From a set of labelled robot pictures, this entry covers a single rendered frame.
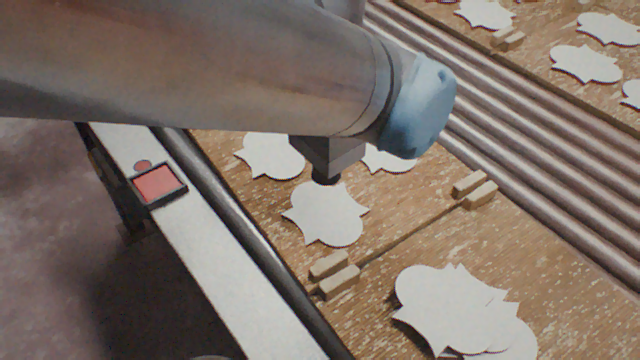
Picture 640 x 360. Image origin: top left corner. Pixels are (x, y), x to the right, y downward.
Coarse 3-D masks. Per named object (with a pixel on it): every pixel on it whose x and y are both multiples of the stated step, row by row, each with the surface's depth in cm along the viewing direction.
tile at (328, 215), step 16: (304, 192) 76; (320, 192) 76; (336, 192) 76; (304, 208) 74; (320, 208) 74; (336, 208) 74; (352, 208) 74; (368, 208) 74; (304, 224) 72; (320, 224) 72; (336, 224) 72; (352, 224) 72; (320, 240) 70; (336, 240) 70; (352, 240) 70
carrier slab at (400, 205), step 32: (224, 160) 82; (448, 160) 82; (256, 192) 77; (288, 192) 77; (352, 192) 77; (384, 192) 77; (416, 192) 77; (448, 192) 77; (256, 224) 74; (288, 224) 73; (384, 224) 73; (416, 224) 73; (288, 256) 69; (320, 256) 69; (352, 256) 69
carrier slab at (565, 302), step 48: (432, 240) 71; (480, 240) 71; (528, 240) 71; (384, 288) 66; (528, 288) 66; (576, 288) 66; (336, 336) 62; (384, 336) 61; (576, 336) 61; (624, 336) 61
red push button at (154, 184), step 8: (160, 168) 82; (144, 176) 80; (152, 176) 80; (160, 176) 80; (168, 176) 80; (136, 184) 79; (144, 184) 79; (152, 184) 79; (160, 184) 79; (168, 184) 79; (176, 184) 79; (144, 192) 78; (152, 192) 78; (160, 192) 78
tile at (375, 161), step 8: (368, 144) 83; (368, 152) 82; (376, 152) 82; (384, 152) 82; (360, 160) 81; (368, 160) 81; (376, 160) 81; (384, 160) 81; (392, 160) 81; (400, 160) 81; (408, 160) 81; (416, 160) 81; (368, 168) 80; (376, 168) 80; (384, 168) 80; (392, 168) 80; (400, 168) 80; (408, 168) 80
